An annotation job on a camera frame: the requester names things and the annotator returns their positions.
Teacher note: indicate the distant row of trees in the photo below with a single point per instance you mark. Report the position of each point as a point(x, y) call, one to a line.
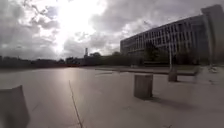
point(106, 60)

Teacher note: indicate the tall thin tower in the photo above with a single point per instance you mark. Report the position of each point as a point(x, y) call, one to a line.
point(86, 51)

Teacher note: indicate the grey paved plaza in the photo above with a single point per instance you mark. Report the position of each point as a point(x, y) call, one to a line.
point(100, 100)

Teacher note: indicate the row of stone bollards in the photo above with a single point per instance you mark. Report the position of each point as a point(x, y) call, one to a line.
point(143, 86)

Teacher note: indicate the low dark raised bed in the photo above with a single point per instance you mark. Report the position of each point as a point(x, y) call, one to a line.
point(150, 71)

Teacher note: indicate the dark tree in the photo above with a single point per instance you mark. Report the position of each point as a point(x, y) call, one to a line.
point(151, 53)

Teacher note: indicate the thin lamp pole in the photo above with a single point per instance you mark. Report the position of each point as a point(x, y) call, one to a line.
point(170, 55)

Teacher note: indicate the large curved building with windows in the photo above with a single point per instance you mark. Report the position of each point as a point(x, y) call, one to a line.
point(181, 35)

